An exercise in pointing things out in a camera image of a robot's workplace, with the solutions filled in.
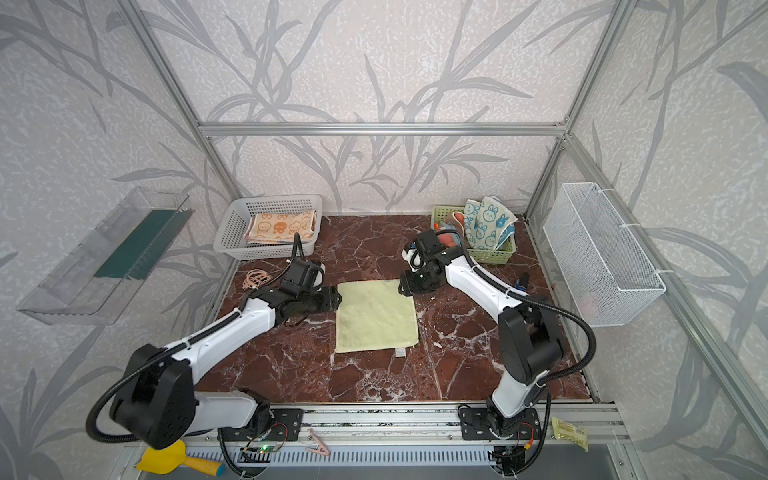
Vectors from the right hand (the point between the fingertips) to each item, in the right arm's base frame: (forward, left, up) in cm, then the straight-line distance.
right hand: (406, 280), depth 88 cm
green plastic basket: (+14, -33, -7) cm, 37 cm away
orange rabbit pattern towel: (+28, +47, -8) cm, 55 cm away
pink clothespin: (-41, +20, -9) cm, 46 cm away
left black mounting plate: (-36, +30, -9) cm, 48 cm away
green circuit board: (-41, +35, -10) cm, 55 cm away
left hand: (-3, +19, -1) cm, 20 cm away
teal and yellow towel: (-6, +10, -12) cm, 17 cm away
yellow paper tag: (-38, -40, -9) cm, 56 cm away
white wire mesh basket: (-14, -42, +24) cm, 50 cm away
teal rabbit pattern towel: (+29, -31, -6) cm, 42 cm away
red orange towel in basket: (+29, -18, -7) cm, 35 cm away
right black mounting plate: (-36, -19, -9) cm, 42 cm away
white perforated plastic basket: (+21, +63, -6) cm, 67 cm away
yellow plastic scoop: (-43, +56, -10) cm, 71 cm away
